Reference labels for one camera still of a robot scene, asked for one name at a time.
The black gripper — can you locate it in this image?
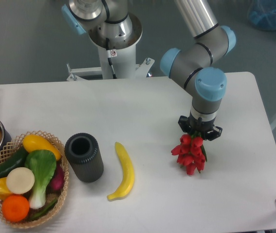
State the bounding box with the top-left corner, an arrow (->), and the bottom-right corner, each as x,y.
178,116 -> 223,141

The red tulip bouquet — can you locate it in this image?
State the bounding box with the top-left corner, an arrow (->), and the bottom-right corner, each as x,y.
171,132 -> 207,176

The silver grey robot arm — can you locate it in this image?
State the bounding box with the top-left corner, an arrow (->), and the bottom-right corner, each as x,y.
61,0 -> 236,141

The yellow banana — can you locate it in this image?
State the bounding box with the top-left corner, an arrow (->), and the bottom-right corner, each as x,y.
107,142 -> 135,201

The dark grey ribbed vase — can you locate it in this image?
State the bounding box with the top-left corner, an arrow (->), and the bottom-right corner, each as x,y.
65,133 -> 104,183

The blue plastic bag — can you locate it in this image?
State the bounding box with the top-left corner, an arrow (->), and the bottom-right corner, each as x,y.
247,0 -> 276,31

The purple eggplant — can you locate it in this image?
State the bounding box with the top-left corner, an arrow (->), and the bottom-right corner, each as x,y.
50,164 -> 65,191

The green bok choy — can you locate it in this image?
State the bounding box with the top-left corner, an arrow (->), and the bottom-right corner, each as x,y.
25,150 -> 56,209

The yellow squash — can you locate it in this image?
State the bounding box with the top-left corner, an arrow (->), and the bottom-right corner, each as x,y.
22,134 -> 62,161

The green chili pepper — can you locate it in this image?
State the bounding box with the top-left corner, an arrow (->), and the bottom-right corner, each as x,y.
28,199 -> 58,221

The dark green cucumber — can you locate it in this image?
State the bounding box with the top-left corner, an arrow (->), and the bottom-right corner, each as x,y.
0,146 -> 29,178

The woven wicker basket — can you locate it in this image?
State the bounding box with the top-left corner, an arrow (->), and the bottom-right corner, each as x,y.
0,131 -> 69,229

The white round radish slice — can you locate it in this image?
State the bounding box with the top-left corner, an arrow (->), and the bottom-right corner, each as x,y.
6,167 -> 35,194

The orange fruit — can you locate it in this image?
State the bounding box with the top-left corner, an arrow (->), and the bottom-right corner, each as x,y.
1,195 -> 30,222

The yellow bell pepper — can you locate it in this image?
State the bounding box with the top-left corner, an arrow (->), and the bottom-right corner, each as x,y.
0,177 -> 13,200

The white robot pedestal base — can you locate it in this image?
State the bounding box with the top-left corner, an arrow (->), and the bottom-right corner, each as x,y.
67,13 -> 155,81

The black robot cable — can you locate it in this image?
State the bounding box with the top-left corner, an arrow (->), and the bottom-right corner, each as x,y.
104,37 -> 117,79

